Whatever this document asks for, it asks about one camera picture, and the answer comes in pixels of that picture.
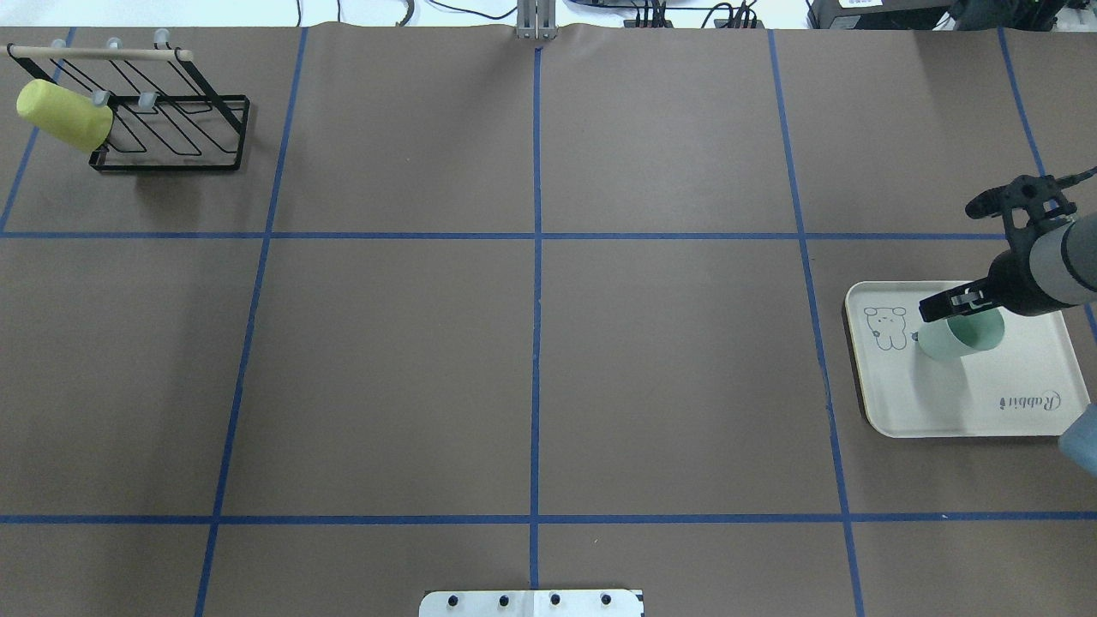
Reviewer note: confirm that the white rabbit print tray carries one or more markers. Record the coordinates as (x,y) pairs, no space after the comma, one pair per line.
(1030,384)

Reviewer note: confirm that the aluminium frame post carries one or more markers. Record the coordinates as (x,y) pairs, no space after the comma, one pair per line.
(536,19)

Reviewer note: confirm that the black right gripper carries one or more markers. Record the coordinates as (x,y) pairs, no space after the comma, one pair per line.
(1011,277)

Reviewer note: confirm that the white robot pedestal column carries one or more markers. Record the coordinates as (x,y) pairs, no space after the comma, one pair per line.
(573,602)

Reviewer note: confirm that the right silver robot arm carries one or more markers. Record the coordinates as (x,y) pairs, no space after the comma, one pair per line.
(1062,265)

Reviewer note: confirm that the yellow plastic cup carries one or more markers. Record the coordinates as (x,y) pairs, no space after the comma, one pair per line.
(70,117)

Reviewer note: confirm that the pale green plastic cup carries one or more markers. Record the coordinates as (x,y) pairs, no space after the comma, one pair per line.
(961,335)

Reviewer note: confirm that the black wire cup rack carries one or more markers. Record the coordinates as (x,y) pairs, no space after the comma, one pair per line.
(167,116)

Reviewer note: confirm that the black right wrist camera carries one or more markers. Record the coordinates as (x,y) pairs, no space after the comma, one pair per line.
(1029,206)

